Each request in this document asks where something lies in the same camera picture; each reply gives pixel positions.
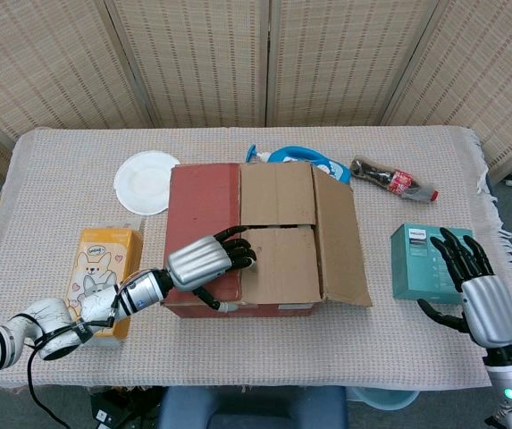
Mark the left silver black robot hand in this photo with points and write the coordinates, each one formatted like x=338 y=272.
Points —
x=199 y=263

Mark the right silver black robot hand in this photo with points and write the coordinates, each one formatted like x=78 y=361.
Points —
x=490 y=313

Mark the red cardboard box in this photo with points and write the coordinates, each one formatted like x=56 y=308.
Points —
x=282 y=268

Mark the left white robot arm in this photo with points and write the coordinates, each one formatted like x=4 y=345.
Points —
x=50 y=322

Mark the teal Philips product box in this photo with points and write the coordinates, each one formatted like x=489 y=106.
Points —
x=421 y=268

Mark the white paper plate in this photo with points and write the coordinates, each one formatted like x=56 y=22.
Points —
x=144 y=183

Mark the orange corgi tissue pack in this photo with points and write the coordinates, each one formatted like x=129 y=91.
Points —
x=99 y=259

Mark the beige woven tablecloth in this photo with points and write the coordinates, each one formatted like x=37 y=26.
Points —
x=282 y=353

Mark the light blue plastic basin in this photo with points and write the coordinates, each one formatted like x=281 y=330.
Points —
x=385 y=397

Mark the blue detergent bottle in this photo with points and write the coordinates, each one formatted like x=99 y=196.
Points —
x=302 y=154

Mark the blue chair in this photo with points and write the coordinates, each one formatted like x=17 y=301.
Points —
x=251 y=409

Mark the crushed cola bottle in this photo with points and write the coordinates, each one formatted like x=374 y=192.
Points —
x=394 y=181

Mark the black floor power strip clutter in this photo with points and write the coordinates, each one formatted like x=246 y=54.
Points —
x=121 y=409

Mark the bamboo folding screen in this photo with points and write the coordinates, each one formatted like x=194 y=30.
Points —
x=202 y=58

